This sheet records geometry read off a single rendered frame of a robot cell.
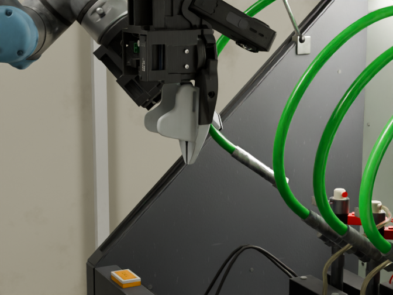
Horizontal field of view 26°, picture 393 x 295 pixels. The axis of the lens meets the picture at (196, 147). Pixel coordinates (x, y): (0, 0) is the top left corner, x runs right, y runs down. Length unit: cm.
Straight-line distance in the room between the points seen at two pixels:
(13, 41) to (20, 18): 3
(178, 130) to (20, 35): 32
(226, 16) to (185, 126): 13
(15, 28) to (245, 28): 35
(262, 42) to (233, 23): 4
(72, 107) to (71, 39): 22
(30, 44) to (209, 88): 34
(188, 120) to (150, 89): 32
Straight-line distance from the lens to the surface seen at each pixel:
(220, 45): 124
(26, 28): 115
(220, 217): 150
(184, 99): 92
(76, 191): 290
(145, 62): 89
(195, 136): 93
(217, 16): 93
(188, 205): 146
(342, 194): 121
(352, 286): 126
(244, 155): 126
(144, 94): 123
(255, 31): 95
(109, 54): 127
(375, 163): 93
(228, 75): 298
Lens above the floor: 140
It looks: 11 degrees down
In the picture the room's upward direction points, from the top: straight up
